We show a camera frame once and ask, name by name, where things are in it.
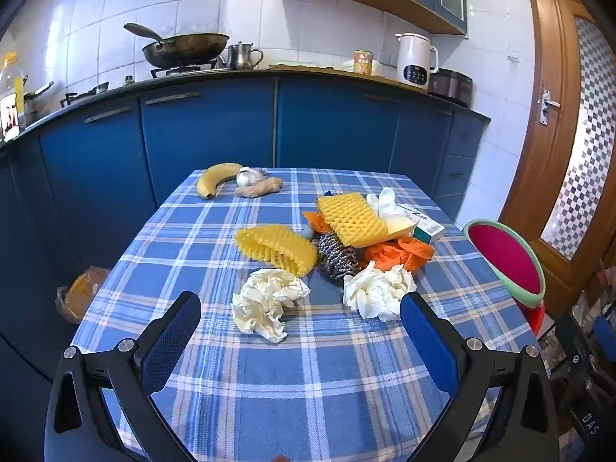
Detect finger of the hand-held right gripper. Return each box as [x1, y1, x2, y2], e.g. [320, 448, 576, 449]
[553, 313, 586, 382]
[592, 315, 616, 352]

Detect blue checkered tablecloth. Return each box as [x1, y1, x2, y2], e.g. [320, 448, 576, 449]
[72, 168, 537, 462]

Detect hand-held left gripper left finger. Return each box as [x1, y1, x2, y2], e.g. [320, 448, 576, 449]
[44, 291, 202, 462]

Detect white tissue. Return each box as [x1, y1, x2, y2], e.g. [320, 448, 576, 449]
[231, 268, 311, 344]
[343, 261, 417, 323]

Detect blue kitchen base cabinets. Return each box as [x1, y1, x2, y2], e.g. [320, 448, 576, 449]
[0, 70, 492, 381]

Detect dark rice cooker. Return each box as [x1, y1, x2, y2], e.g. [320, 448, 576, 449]
[428, 68, 474, 107]

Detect gas stove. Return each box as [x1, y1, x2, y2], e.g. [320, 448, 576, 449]
[60, 60, 229, 107]

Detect orange plastic bag on floor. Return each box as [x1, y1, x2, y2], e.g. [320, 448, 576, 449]
[55, 266, 111, 324]

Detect garlic bulb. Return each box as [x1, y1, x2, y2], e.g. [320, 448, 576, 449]
[236, 167, 265, 187]

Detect ginger root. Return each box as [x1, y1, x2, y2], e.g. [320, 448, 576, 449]
[235, 178, 284, 199]

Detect cooking oil bottle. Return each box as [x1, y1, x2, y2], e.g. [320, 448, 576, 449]
[0, 53, 27, 140]

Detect black wok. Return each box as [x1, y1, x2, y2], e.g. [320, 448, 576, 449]
[124, 22, 230, 69]

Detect steel teapot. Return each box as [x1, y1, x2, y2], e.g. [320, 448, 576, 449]
[227, 41, 264, 71]

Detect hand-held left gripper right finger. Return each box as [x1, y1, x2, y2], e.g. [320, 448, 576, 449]
[400, 291, 561, 462]

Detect wooden door with glass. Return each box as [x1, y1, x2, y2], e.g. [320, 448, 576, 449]
[498, 0, 616, 318]

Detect green and white carton box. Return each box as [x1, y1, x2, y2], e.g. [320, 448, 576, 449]
[397, 204, 446, 245]

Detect metal door handle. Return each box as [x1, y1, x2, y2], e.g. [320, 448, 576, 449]
[538, 89, 562, 127]

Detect yellow banana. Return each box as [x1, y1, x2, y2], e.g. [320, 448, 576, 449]
[196, 162, 244, 200]

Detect steel wool scrubber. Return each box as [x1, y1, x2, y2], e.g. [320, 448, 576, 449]
[318, 232, 359, 280]

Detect white soy milk maker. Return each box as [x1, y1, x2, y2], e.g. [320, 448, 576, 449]
[395, 33, 440, 93]

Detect curved yellow foam fruit net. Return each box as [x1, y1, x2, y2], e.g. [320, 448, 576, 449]
[234, 224, 319, 277]

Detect red bin with green rim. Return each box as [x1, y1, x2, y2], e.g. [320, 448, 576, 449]
[462, 219, 547, 309]

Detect small steel pot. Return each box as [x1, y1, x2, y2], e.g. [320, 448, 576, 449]
[22, 81, 55, 126]

